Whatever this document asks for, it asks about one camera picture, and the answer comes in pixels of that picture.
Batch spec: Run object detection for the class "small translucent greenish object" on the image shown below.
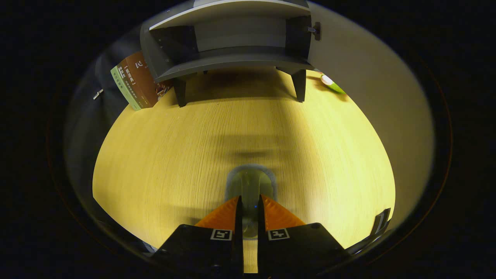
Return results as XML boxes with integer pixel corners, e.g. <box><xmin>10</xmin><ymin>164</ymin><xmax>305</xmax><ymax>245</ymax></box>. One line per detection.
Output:
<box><xmin>225</xmin><ymin>165</ymin><xmax>277</xmax><ymax>239</ymax></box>

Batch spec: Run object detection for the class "black backdrop cloth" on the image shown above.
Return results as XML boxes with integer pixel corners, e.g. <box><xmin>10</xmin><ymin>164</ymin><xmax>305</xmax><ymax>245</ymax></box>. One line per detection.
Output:
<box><xmin>64</xmin><ymin>50</ymin><xmax>155</xmax><ymax>254</ymax></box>

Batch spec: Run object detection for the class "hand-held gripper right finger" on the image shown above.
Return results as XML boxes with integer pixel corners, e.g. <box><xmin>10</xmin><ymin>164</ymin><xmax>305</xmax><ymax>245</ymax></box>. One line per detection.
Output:
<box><xmin>258</xmin><ymin>194</ymin><xmax>351</xmax><ymax>276</ymax></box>

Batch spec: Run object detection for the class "pink and green plush toy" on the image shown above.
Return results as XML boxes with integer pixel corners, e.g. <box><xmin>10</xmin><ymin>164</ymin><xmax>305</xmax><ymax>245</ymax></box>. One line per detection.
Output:
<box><xmin>320</xmin><ymin>74</ymin><xmax>347</xmax><ymax>95</ymax></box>

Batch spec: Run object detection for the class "dark object with white edge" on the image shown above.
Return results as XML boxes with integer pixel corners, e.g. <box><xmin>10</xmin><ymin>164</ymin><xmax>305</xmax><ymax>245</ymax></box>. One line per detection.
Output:
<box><xmin>370</xmin><ymin>208</ymin><xmax>392</xmax><ymax>238</ymax></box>

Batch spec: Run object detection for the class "brown book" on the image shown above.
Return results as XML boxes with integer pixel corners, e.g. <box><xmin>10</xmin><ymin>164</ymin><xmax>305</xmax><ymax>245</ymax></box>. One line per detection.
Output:
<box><xmin>126</xmin><ymin>50</ymin><xmax>173</xmax><ymax>106</ymax></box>
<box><xmin>118</xmin><ymin>58</ymin><xmax>152</xmax><ymax>109</ymax></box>

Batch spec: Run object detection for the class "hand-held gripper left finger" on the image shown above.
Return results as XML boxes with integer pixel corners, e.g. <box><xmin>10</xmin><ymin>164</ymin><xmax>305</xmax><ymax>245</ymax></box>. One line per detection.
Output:
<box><xmin>153</xmin><ymin>195</ymin><xmax>244</xmax><ymax>276</ymax></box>

